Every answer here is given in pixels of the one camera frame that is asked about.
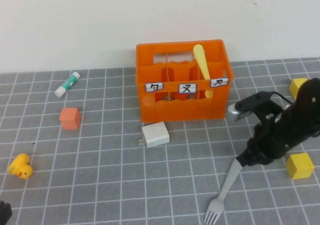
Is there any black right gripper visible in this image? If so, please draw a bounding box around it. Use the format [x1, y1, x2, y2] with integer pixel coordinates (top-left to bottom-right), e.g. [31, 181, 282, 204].
[235, 114, 291, 169]

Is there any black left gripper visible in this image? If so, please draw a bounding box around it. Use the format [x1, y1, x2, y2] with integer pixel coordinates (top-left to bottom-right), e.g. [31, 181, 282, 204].
[0, 200, 13, 224]

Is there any grey plastic fork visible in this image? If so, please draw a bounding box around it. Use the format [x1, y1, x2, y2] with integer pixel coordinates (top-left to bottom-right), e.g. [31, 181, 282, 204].
[203, 157, 245, 225]

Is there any yellow plastic knife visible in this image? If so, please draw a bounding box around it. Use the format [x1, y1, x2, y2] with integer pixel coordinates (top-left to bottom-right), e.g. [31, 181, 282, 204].
[192, 44, 215, 99]

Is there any orange plastic cutlery holder crate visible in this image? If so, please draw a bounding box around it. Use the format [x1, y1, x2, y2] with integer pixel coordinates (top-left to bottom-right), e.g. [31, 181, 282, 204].
[135, 39, 235, 124]

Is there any yellow rubber duck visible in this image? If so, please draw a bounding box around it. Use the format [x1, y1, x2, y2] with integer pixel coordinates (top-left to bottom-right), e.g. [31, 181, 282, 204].
[7, 152, 34, 180]

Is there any yellow cube block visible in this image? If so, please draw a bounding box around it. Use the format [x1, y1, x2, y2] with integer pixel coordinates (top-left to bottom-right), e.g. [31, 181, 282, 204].
[286, 152, 315, 180]
[289, 77, 309, 99]

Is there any white power adapter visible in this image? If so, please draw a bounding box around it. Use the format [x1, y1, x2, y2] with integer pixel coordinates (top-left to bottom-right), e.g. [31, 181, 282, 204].
[137, 121, 171, 149]

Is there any grey grid pattern mat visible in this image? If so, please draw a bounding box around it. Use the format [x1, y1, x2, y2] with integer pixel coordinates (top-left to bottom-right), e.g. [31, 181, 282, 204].
[0, 56, 320, 225]

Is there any orange cube block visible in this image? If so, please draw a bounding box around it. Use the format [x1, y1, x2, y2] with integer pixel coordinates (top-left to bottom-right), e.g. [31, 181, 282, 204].
[58, 107, 82, 131]

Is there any white green glue stick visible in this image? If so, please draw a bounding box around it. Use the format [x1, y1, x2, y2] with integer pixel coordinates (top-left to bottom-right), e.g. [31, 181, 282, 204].
[54, 71, 81, 98]

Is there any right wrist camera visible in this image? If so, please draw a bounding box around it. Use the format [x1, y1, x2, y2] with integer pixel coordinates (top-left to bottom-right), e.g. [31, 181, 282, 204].
[226, 91, 283, 122]

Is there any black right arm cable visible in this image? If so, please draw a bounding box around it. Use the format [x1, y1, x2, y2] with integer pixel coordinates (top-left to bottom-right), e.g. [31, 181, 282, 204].
[269, 91, 295, 104]

